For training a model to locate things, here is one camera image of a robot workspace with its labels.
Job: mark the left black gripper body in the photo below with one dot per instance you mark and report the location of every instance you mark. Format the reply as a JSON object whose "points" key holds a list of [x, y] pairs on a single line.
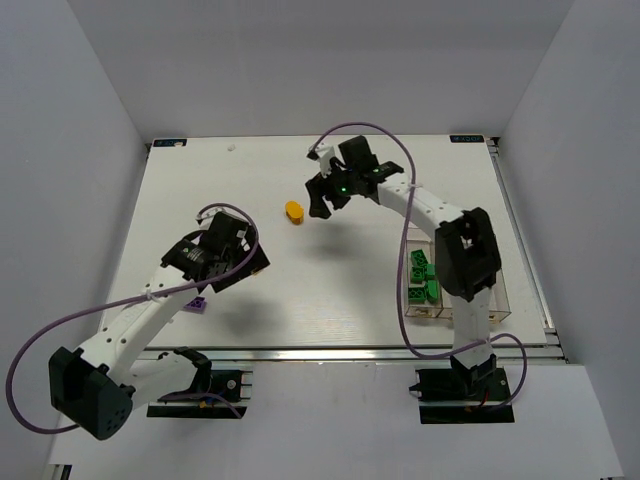
{"points": [[240, 270]]}

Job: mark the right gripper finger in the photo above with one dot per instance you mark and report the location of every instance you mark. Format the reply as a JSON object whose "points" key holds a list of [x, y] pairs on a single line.
{"points": [[338, 200], [317, 207]]}

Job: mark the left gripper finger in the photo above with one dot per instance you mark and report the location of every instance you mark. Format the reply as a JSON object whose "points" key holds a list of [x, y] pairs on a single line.
{"points": [[222, 284], [257, 259]]}

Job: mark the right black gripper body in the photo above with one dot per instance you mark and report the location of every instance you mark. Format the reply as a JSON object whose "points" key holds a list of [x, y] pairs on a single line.
{"points": [[327, 190]]}

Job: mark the orange oval lego piece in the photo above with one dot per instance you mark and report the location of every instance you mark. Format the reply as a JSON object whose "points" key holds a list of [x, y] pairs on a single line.
{"points": [[294, 212]]}

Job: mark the green lego brick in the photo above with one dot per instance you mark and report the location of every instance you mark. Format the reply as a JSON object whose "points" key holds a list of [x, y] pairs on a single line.
{"points": [[418, 258], [417, 275], [417, 295]]}

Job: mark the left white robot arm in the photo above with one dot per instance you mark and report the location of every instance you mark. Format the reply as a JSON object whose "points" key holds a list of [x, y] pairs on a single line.
{"points": [[100, 383]]}

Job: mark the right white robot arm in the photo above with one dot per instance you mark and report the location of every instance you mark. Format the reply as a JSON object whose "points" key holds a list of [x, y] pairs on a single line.
{"points": [[467, 258]]}

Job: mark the purple lego brick lower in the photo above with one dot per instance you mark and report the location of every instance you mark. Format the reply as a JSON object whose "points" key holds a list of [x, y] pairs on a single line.
{"points": [[197, 305]]}

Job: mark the right blue table label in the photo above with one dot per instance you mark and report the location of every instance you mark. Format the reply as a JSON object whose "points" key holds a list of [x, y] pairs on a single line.
{"points": [[466, 138]]}

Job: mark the blue table label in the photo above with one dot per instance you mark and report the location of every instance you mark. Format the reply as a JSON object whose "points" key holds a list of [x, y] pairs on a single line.
{"points": [[169, 143], [466, 138]]}

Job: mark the left blue table label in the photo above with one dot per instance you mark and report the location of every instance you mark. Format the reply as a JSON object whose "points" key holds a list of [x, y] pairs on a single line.
{"points": [[169, 143]]}

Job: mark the left clear container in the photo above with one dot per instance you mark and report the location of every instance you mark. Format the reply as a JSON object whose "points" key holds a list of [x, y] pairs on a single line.
{"points": [[416, 239]]}

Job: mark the clear container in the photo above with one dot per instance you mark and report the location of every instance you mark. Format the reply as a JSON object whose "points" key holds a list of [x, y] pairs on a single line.
{"points": [[416, 239], [446, 312], [499, 306]]}

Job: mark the middle clear container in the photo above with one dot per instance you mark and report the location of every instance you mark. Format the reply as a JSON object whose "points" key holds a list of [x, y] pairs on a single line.
{"points": [[446, 312]]}

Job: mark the right clear container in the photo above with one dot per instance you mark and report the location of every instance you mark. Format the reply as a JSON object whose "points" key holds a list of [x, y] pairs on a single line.
{"points": [[499, 306]]}

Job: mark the aluminium table rail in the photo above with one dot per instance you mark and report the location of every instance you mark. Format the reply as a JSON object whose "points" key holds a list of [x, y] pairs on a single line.
{"points": [[321, 355]]}

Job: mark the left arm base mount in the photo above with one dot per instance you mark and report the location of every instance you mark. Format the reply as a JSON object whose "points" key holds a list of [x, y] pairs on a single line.
{"points": [[224, 395]]}

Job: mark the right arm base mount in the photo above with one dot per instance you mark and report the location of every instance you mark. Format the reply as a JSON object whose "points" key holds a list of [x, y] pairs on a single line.
{"points": [[444, 400]]}

